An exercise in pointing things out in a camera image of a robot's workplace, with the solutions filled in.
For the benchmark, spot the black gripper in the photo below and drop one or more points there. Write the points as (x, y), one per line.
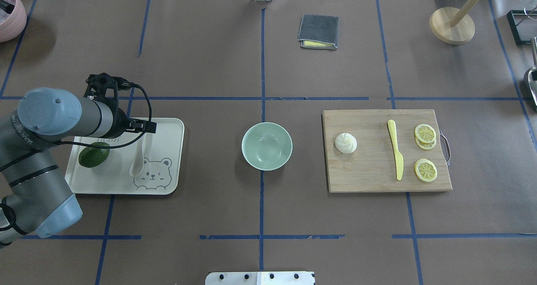
(120, 123)

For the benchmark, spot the beige plastic spoon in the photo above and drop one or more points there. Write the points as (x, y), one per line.
(137, 164)

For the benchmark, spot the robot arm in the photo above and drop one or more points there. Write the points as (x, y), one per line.
(41, 200)

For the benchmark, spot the light green bowl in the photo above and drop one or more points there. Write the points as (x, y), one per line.
(267, 146)

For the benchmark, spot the pink bowl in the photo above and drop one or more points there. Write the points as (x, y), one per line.
(13, 18)

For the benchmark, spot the white steamed bun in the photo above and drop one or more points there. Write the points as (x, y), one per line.
(345, 143)

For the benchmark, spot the green avocado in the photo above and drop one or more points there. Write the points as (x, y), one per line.
(91, 157)

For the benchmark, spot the yellow sponge cloth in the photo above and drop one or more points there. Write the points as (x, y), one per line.
(318, 45)

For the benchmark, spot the grey folded cloth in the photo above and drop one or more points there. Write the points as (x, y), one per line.
(319, 28)

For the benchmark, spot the bamboo cutting board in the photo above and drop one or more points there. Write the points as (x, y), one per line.
(371, 168)

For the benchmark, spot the yellow plastic knife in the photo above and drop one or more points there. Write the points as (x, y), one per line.
(398, 157)

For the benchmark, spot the lemon slice upper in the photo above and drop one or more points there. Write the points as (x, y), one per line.
(425, 133)

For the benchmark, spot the lemon slice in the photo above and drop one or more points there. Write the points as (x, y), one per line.
(425, 146)
(425, 170)
(425, 133)

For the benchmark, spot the lemon slice lower back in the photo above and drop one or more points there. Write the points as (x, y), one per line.
(425, 146)

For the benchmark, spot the lemon slice lower front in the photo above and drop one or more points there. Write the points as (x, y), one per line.
(425, 170)

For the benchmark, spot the wooden mug tree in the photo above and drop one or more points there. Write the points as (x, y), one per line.
(453, 25)

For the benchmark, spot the metal scoop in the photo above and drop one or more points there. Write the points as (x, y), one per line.
(531, 73)

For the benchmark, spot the dark glass rack tray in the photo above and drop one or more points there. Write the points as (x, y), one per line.
(523, 26)

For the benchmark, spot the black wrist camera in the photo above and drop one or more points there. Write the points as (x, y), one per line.
(102, 85)

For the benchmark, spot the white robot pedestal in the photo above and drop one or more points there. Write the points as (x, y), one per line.
(261, 278)

